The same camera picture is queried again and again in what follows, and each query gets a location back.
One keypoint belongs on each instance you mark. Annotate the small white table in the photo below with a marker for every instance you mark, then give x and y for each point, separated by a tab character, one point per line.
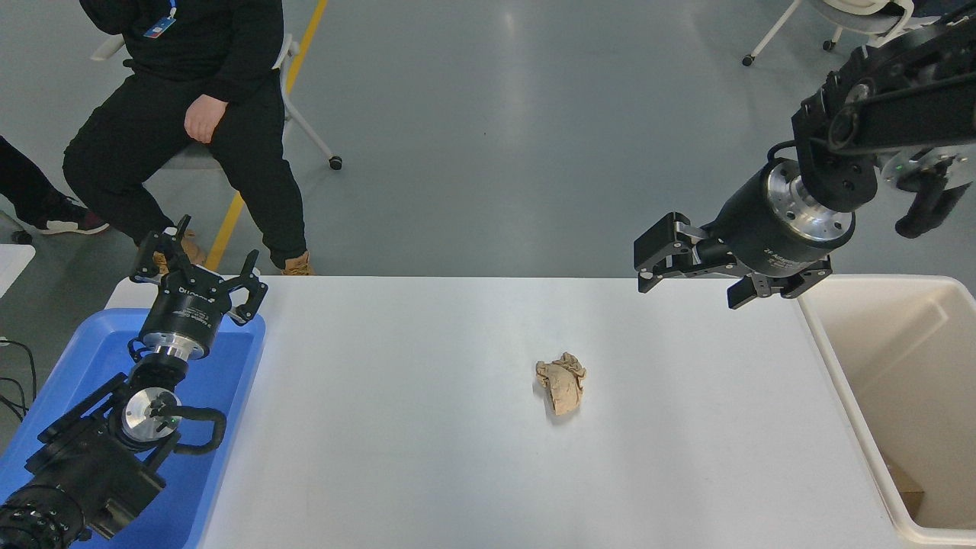
11	267

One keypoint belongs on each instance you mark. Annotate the large pale bin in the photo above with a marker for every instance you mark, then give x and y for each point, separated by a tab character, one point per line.
900	366

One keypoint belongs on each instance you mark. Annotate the white chair with grey seat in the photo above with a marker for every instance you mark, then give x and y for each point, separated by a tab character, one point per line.
854	19

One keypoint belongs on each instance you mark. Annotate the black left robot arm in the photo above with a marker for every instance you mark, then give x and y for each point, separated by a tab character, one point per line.
91	457

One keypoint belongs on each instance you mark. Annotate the blue plastic tray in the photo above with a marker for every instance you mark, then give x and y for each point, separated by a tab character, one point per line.
229	381

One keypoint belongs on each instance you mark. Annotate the tan paper ball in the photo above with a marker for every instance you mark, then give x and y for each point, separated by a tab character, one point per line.
563	389

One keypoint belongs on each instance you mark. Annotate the white folding chair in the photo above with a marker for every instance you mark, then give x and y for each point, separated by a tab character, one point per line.
305	126

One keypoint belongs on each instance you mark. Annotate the seated person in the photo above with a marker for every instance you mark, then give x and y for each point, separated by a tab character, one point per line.
152	130

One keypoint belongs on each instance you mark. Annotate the person's left hand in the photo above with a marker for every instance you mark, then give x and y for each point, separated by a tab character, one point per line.
204	118

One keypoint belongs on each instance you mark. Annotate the person with dark shoe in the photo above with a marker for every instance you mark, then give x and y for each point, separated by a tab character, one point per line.
23	183

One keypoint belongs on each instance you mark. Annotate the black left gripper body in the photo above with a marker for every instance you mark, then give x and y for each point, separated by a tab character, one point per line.
187	314

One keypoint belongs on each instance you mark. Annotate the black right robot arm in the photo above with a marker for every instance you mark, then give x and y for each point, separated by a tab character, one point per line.
900	107

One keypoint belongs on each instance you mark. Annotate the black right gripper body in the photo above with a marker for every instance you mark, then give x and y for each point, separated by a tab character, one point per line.
751	232

